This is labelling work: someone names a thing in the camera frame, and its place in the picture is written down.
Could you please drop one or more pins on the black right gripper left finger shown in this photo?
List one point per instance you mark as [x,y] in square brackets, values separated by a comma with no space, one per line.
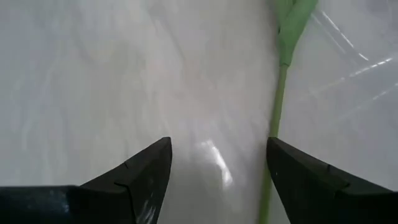
[143,180]

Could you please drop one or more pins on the green stem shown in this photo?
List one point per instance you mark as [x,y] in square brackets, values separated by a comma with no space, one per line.
[281,87]

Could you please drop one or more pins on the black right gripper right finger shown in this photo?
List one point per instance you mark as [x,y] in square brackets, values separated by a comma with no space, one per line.
[320,196]

